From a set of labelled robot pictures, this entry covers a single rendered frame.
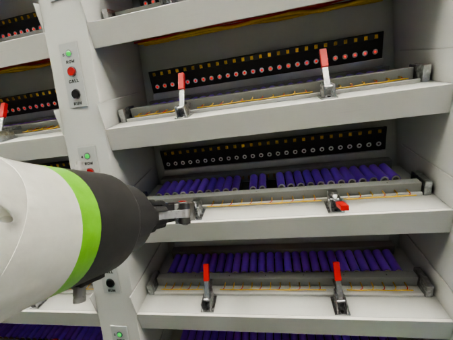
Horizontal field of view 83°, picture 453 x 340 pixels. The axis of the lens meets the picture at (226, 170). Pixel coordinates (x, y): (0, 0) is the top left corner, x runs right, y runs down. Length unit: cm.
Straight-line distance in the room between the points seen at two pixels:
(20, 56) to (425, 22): 78
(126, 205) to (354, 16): 64
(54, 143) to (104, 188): 44
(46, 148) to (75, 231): 49
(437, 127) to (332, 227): 25
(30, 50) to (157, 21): 28
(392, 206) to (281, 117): 25
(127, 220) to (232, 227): 31
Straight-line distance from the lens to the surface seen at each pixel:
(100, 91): 59
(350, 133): 65
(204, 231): 52
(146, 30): 56
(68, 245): 18
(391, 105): 51
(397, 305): 64
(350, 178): 59
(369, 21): 74
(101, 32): 60
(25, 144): 70
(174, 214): 31
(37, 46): 69
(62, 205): 18
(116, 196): 23
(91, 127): 59
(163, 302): 66
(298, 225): 50
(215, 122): 48
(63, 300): 81
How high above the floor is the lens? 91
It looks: 7 degrees down
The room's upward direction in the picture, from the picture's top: 6 degrees counter-clockwise
